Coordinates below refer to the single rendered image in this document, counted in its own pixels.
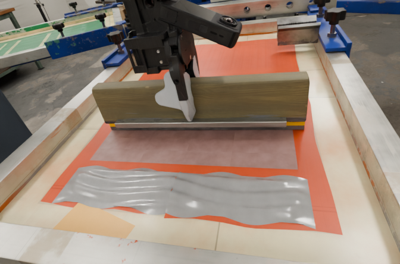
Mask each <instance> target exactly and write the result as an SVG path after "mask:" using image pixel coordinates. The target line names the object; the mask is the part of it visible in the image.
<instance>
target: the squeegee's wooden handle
mask: <svg viewBox="0 0 400 264"><path fill-rule="evenodd" d="M190 82H191V91H192V96H193V101H194V106H195V109H196V112H195V115H194V117H193V118H261V117H286V121H287V122H305V121H306V119H307V107H308V95H309V88H310V78H309V76H308V73H307V72H306V71H298V72H287V73H266V74H245V75H233V76H212V77H191V78H190ZM164 88H165V84H164V79H159V80H138V81H116V82H105V83H97V84H96V85H95V86H93V88H92V94H93V97H94V98H95V101H96V104H97V106H98V108H99V110H100V112H101V115H102V117H103V119H104V121H105V123H106V124H114V123H115V122H116V121H117V120H133V119H176V118H186V117H185V116H184V113H183V111H182V110H180V109H176V108H170V107H166V106H161V105H159V104H157V102H156V100H155V95H156V93H158V92H159V91H161V90H162V89H164Z"/></svg>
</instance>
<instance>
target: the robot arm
mask: <svg viewBox="0 0 400 264"><path fill-rule="evenodd" d="M116 1H117V3H119V2H123V4H124V7H125V9H126V13H127V16H128V19H129V22H130V25H131V28H132V31H130V32H129V33H128V36H127V37H126V38H125V39H124V40H123V42H124V45H125V47H126V50H127V53H128V56H129V58H130V62H131V64H132V67H133V70H134V72H135V74H138V73H147V74H159V73H160V72H161V70H169V71H168V72H166V73H165V75H164V84H165V88H164V89H162V90H161V91H159V92H158V93H156V95H155V100H156V102H157V104H159V105H161V106H166V107H170V108H176V109H180V110H182V111H183V113H184V116H185V117H186V119H187V120H188V121H192V120H193V117H194V115H195V112H196V109H195V106H194V101H193V96H192V91H191V82H190V78H191V77H200V76H199V75H200V73H199V64H198V56H197V52H196V48H195V41H194V38H193V34H195V35H198V36H200V37H203V38H205V39H208V40H210V41H213V42H215V43H218V44H219V45H223V46H225V47H228V48H230V49H231V48H233V47H234V46H235V45H236V42H237V41H238V38H239V36H240V33H241V30H242V23H241V22H240V21H237V20H236V19H234V18H232V17H229V16H226V15H222V14H219V13H217V12H215V11H212V10H209V9H207V8H204V7H202V6H200V5H197V4H194V3H192V2H189V1H187V0H116ZM192 33H193V34H192ZM133 36H137V37H134V38H132V37H133ZM130 49H132V51H133V54H134V57H135V60H136V63H137V66H135V63H134V60H133V58H132V55H131V52H130Z"/></svg>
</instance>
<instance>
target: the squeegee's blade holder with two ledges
mask: <svg viewBox="0 0 400 264"><path fill-rule="evenodd" d="M286 124H287V121H286V117H261V118H193V120H192V121H188V120H187V119H186V118H176V119H133V120H117V121H116V122H115V126H116V127H117V128H170V127H286Z"/></svg>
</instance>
